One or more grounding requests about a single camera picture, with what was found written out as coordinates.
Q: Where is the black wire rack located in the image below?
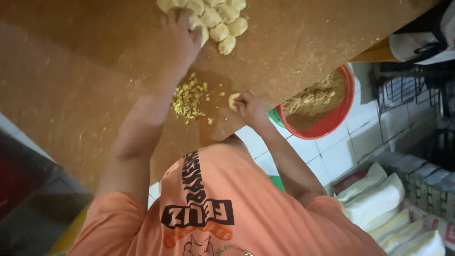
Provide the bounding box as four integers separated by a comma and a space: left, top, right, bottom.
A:
373, 60, 455, 119

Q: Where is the stack of white sacks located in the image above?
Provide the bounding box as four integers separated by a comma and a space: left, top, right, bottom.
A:
336, 162, 447, 256

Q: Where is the silver neck chain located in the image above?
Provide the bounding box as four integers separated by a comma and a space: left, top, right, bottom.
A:
215, 244, 255, 256

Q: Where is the green plastic basin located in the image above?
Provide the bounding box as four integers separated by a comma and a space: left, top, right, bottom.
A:
268, 108, 287, 129

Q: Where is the red printed carton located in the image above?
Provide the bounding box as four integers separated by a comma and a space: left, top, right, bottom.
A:
401, 198, 455, 251

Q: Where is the brown crumb mix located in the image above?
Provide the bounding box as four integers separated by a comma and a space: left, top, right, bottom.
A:
282, 71, 346, 131

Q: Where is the white bag with black strap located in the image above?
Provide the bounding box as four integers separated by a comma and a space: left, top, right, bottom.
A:
388, 0, 455, 66

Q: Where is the small pale dough piece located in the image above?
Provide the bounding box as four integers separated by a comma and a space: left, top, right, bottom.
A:
228, 92, 242, 112

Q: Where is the row of grey cartons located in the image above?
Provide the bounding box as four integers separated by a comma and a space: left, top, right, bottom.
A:
371, 151, 455, 224

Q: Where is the red plastic bowl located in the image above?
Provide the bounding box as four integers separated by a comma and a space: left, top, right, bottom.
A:
275, 64, 355, 140

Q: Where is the person's left hand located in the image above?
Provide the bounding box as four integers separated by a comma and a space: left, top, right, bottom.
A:
161, 9, 203, 77

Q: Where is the person's right hand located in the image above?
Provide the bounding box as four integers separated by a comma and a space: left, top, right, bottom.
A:
233, 91, 273, 131

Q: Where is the pile of pale dough balls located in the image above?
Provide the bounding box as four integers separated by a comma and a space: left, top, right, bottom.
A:
156, 0, 249, 56

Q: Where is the heap of yellow crumbs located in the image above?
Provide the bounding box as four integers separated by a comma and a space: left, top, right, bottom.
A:
171, 73, 227, 126

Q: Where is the orange printed t-shirt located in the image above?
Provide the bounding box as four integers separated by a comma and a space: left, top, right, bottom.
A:
67, 134, 389, 256

